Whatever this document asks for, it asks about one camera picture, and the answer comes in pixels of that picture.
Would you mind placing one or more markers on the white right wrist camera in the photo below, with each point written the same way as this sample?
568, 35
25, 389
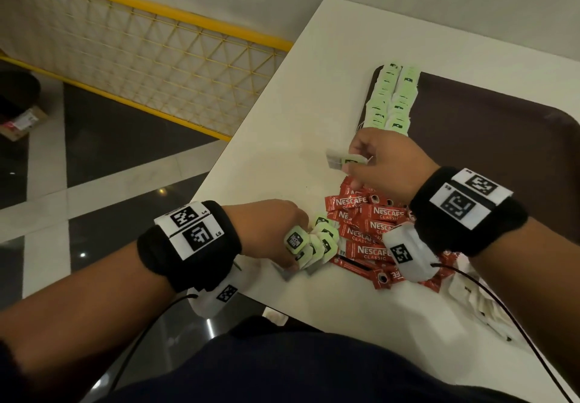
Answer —
408, 253

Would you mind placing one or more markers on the pile of white sugar sachets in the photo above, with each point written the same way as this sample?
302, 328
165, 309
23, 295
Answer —
476, 298

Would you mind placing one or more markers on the person's right hand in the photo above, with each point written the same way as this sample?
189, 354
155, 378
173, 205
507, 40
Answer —
394, 162

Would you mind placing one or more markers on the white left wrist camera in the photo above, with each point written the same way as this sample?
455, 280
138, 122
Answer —
222, 294

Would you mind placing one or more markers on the person's left hand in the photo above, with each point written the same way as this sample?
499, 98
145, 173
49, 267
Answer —
263, 230

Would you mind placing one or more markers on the pile of green tea bags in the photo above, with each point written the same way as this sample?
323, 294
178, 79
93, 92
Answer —
317, 244

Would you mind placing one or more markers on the black right wristband with markers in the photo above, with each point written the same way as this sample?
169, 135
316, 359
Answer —
466, 217

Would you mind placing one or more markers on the person's dark shirt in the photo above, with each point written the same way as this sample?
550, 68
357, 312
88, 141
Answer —
317, 366

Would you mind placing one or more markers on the brown tray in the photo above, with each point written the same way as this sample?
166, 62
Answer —
489, 144

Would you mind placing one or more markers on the yellow mesh railing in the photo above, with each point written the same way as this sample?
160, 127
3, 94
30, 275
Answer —
158, 58

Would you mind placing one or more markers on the black rounded object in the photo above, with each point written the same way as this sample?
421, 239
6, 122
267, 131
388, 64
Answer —
18, 92

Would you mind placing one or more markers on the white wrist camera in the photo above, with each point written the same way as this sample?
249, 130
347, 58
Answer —
222, 294
408, 253

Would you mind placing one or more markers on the green tagged tea bag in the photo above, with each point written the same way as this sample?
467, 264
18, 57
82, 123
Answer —
342, 160

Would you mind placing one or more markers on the person's dark sleeve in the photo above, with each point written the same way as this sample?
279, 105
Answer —
9, 375

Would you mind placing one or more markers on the person's left forearm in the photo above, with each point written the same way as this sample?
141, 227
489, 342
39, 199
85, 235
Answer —
81, 312

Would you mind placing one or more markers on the person's right forearm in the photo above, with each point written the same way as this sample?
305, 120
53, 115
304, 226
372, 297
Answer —
534, 289

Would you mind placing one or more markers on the pile of red Nescafe sachets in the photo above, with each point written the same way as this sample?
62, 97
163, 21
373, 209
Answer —
371, 235

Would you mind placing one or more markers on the black glossy furniture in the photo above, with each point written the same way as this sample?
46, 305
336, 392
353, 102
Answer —
181, 339

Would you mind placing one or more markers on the black left wristband with markers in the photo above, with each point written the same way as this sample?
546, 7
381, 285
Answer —
199, 253

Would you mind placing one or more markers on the cardboard box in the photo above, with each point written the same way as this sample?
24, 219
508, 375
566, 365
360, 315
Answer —
22, 121

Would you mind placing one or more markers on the black wristband with markers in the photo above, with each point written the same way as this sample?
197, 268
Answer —
466, 217
199, 253

